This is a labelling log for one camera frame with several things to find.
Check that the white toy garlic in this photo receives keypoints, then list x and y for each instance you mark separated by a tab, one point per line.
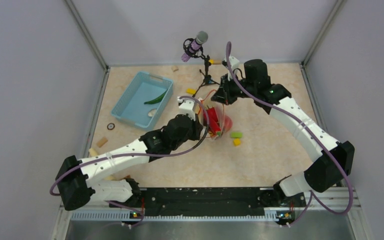
152	112

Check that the green toy pepper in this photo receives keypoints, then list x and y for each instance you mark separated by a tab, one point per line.
156	100

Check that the clear zip top bag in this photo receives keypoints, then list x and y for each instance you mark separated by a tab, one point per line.
220	123

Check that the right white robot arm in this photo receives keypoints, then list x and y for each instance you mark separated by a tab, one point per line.
331	159

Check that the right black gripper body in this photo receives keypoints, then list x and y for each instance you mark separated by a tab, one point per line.
232	90

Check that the yellow rectangular block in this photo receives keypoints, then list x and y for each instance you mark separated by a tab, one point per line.
190	91

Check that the cream toy cylinder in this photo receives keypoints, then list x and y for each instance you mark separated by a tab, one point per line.
92	152

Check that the red toy apple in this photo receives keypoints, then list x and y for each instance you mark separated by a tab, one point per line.
228	123

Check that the red toy chili pepper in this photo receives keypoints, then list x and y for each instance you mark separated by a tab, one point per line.
214	126

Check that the small yellow toy cube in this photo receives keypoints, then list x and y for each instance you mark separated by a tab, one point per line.
237	142

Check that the light blue plastic basket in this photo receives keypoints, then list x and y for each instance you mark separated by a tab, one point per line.
130	108

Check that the green toy block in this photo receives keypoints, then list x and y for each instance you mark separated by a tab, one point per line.
236	134

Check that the purple microphone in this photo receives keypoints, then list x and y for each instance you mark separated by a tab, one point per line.
193	47

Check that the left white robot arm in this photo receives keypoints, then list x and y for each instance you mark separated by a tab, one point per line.
82	181

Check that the black tripod mic stand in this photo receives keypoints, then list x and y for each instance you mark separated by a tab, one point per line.
207	78

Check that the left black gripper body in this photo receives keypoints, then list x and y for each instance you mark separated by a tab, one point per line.
193	133

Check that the wooden block near wall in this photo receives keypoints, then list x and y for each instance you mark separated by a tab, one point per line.
174	68

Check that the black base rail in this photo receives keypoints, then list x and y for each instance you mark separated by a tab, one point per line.
210	201

